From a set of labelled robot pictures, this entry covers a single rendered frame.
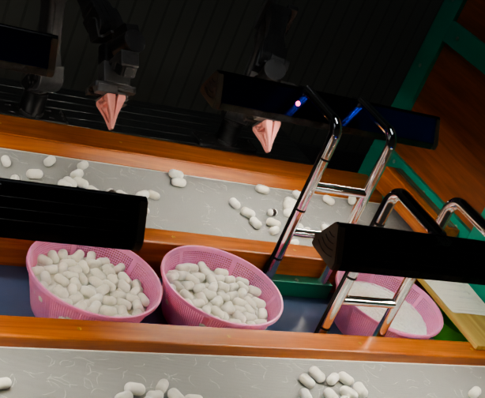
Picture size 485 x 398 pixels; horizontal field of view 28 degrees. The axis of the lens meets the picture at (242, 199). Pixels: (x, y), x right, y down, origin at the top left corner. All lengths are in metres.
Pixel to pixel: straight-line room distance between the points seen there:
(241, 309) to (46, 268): 0.41
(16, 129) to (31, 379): 0.82
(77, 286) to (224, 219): 0.55
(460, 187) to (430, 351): 0.58
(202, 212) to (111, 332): 0.63
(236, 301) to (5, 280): 0.46
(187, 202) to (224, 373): 0.62
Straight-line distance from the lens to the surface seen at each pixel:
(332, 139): 2.06
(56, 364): 1.69
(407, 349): 2.12
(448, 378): 2.16
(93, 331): 1.75
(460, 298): 2.41
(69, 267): 1.93
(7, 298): 1.91
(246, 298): 2.05
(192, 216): 2.27
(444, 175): 2.64
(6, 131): 2.29
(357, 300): 2.02
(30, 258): 1.89
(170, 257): 2.04
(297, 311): 2.23
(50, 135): 2.33
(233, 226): 2.30
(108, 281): 1.92
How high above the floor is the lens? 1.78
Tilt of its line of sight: 25 degrees down
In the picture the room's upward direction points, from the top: 24 degrees clockwise
